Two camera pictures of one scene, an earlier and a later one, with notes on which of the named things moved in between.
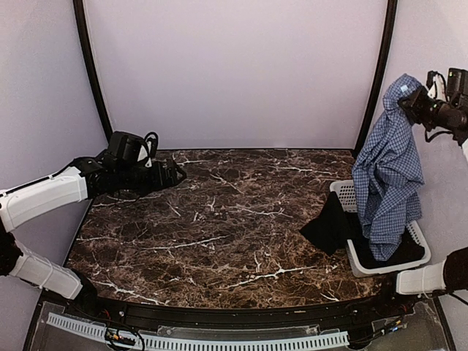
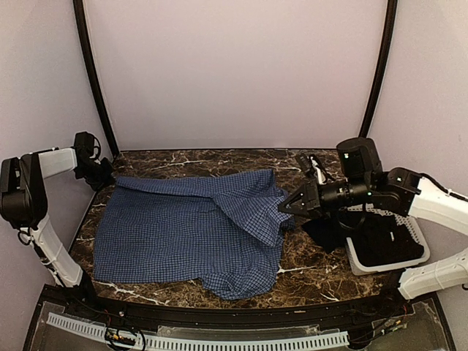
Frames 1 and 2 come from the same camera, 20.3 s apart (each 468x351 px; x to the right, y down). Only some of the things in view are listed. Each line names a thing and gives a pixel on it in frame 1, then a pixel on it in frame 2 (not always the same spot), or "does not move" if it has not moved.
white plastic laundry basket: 345,190 does not move
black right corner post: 382,74 does not move
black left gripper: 160,181 to 107,180
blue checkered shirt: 387,175 to 224,232
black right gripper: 412,104 to 311,198
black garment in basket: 331,228 does not move
